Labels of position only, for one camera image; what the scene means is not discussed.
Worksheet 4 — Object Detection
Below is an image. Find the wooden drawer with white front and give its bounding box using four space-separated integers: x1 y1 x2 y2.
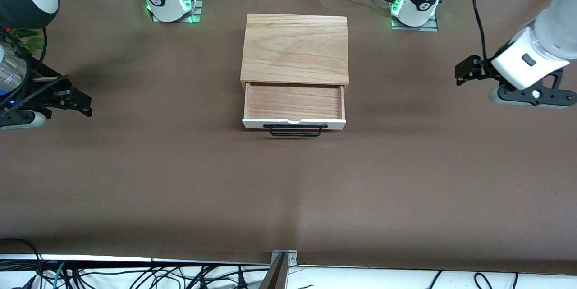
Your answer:
242 83 347 131

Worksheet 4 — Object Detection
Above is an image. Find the black metal drawer handle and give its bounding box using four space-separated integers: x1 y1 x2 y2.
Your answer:
264 124 328 138

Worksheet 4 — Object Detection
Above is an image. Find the light wooden drawer cabinet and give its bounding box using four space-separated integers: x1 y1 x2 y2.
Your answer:
240 14 350 91

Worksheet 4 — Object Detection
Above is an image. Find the brown table cover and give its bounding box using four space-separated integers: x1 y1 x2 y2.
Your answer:
0 0 577 275

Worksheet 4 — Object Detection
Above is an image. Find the brown slanted beam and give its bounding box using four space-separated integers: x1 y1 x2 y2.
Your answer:
258 253 289 289

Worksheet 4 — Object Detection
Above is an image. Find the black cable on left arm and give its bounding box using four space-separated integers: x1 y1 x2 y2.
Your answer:
471 0 494 71

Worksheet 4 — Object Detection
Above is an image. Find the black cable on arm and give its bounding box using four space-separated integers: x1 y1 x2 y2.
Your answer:
471 0 494 71
0 27 48 114

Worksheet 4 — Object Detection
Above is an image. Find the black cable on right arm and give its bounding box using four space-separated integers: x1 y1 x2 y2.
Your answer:
0 27 48 114

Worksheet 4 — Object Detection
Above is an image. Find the black looped floor cable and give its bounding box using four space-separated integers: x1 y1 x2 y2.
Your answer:
0 238 43 276

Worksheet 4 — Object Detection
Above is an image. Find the teal cable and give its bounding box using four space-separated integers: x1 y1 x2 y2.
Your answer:
52 262 67 289

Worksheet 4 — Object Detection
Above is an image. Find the tangled black cable bundle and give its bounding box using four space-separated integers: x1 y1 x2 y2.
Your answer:
0 260 271 289

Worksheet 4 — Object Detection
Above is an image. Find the metal corner bracket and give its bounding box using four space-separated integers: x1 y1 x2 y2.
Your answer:
271 249 298 267

